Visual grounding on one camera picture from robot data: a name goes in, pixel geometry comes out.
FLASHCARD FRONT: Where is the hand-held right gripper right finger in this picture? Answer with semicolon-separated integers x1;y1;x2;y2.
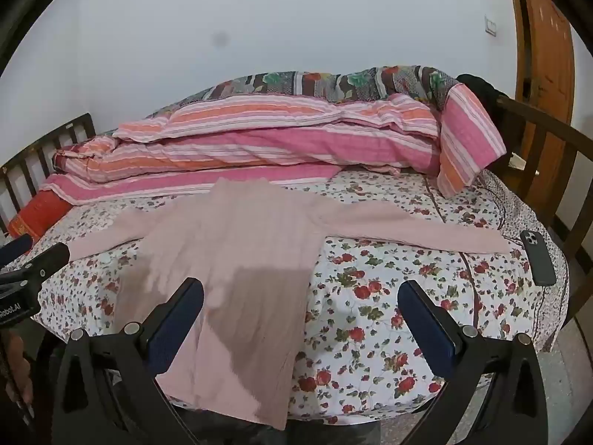
397;279;550;445

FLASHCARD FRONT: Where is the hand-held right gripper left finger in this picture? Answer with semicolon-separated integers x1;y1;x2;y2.
51;277;218;445

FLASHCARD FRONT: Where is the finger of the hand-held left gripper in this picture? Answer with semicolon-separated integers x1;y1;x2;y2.
0;233;34;265
0;242;71;288

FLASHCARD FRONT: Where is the pink ribbed sweater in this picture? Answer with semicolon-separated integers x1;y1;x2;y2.
69;177;510;432

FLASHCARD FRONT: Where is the person's left hand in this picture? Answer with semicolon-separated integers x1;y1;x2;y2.
2;331;37;427

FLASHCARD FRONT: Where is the red pillow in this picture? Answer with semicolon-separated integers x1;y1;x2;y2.
7;189;74;242

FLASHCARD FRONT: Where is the dark grey phone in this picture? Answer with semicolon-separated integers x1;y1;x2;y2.
520;229;557;287

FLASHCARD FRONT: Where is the pink orange striped quilt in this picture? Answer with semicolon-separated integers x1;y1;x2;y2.
39;84;508;205

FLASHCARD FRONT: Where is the dark wooden footboard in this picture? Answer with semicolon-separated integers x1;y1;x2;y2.
493;95;593;320

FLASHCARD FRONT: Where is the black cloth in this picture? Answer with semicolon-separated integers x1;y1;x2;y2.
456;73;508;116

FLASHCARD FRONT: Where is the colourful floral patchwork quilt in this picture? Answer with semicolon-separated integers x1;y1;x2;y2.
143;65;464;119

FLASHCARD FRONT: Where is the brown wooden door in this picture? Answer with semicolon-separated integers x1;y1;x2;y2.
503;0;577;205

